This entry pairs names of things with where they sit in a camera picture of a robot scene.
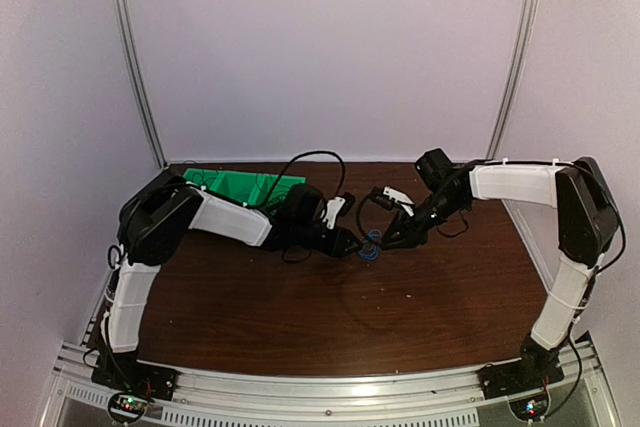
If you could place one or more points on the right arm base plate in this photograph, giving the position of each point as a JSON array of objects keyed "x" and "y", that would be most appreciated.
[{"x": 507, "y": 379}]

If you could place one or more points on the right aluminium frame post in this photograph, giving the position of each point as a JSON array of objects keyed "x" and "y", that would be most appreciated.
[{"x": 524, "y": 31}]

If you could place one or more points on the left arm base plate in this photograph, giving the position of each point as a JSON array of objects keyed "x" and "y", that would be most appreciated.
[{"x": 143, "y": 380}]

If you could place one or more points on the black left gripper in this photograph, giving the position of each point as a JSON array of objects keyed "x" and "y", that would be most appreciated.
[{"x": 337, "y": 247}]

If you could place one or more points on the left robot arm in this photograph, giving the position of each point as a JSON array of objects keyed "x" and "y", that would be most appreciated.
[{"x": 159, "y": 220}]

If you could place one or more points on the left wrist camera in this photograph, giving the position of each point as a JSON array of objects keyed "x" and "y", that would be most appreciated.
[{"x": 338, "y": 206}]

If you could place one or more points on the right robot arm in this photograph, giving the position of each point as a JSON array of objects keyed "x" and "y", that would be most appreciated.
[{"x": 587, "y": 221}]

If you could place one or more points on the green plastic bin right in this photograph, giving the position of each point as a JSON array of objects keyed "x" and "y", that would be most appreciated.
[{"x": 268, "y": 189}]

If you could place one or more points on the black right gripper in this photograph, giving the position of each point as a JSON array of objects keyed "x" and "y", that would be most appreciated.
[{"x": 414, "y": 233}]

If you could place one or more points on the green plastic bin left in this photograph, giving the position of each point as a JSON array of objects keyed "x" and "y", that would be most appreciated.
[{"x": 204, "y": 178}]

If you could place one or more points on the green plastic bin middle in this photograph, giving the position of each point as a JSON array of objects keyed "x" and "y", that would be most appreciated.
[{"x": 242, "y": 187}]

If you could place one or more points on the aluminium front rail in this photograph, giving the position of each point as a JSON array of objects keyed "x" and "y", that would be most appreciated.
[{"x": 450, "y": 397}]

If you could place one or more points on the green plastic bin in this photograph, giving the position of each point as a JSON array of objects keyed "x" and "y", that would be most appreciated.
[
  {"x": 204, "y": 178},
  {"x": 242, "y": 187},
  {"x": 268, "y": 189}
]

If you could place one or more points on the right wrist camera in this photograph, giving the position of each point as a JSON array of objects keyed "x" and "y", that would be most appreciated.
[{"x": 390, "y": 198}]

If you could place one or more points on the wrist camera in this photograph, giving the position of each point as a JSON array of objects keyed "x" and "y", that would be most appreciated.
[
  {"x": 338, "y": 206},
  {"x": 390, "y": 198}
]

